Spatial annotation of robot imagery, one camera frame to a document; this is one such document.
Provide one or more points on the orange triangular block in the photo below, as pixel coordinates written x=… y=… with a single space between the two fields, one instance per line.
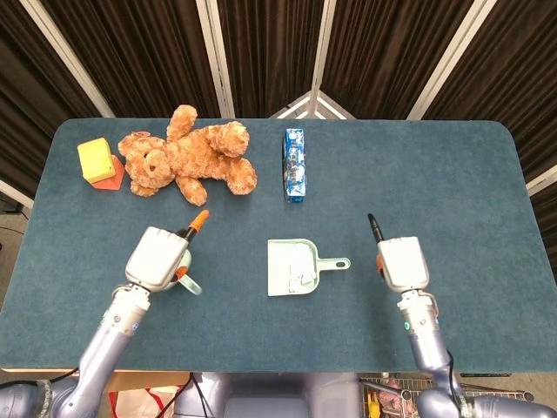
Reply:
x=114 y=180

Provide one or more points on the dark curtain partition panel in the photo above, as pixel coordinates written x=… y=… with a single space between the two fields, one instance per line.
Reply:
x=522 y=65
x=270 y=52
x=26 y=87
x=143 y=56
x=383 y=52

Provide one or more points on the brown teddy bear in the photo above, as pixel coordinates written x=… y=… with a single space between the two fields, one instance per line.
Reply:
x=187 y=161

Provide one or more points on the grey-blue robot torso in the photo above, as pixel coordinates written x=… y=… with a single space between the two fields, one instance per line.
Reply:
x=270 y=392

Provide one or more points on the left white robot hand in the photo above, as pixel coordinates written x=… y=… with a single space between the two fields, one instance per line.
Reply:
x=154 y=257

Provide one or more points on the light green hand broom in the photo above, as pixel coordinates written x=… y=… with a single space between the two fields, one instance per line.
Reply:
x=187 y=261

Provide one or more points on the long white paper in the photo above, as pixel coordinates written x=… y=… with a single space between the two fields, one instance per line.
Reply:
x=299 y=257

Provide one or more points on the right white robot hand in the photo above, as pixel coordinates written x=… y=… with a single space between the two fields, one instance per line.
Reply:
x=402 y=263

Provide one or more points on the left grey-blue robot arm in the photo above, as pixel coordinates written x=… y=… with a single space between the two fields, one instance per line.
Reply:
x=104 y=348

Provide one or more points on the blue felt table mat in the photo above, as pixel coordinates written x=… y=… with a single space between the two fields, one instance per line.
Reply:
x=391 y=196

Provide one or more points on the blue printed carton box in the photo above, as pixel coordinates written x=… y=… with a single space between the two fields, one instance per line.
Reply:
x=293 y=165

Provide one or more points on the white red plastic bag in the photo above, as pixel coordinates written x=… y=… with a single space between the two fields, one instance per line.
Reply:
x=143 y=402

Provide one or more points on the brown cardboard box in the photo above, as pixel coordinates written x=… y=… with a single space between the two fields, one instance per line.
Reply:
x=143 y=379

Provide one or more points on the yellow foam block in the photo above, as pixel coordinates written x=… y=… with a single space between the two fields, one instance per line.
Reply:
x=95 y=159

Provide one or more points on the light green dustpan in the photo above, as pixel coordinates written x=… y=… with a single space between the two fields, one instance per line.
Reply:
x=278 y=270

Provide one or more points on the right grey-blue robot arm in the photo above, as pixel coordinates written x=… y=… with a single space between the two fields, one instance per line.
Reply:
x=424 y=339

